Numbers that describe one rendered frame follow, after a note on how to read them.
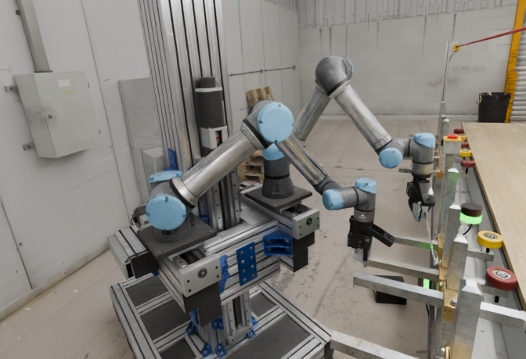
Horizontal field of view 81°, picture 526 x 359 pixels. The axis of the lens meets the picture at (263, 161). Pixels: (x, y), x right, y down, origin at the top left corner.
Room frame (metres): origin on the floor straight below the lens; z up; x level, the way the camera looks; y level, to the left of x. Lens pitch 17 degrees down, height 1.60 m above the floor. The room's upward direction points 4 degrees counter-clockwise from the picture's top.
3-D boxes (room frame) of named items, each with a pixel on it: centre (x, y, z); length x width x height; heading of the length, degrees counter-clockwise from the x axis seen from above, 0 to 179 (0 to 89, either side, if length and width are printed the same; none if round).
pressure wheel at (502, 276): (0.83, -0.75, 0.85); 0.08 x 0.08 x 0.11
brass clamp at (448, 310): (0.70, -0.50, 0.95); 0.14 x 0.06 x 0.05; 151
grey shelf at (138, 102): (3.43, 0.96, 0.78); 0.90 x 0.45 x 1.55; 156
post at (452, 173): (1.16, -0.76, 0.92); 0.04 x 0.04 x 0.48; 61
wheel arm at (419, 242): (1.15, -0.69, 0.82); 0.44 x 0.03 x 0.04; 61
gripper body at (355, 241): (1.05, -0.36, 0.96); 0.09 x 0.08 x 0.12; 61
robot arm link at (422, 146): (1.15, -0.62, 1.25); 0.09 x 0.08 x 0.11; 60
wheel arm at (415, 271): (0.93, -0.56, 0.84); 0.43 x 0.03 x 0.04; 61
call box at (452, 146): (1.38, -0.88, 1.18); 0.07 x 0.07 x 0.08; 61
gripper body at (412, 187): (1.15, -0.63, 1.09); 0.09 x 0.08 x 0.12; 171
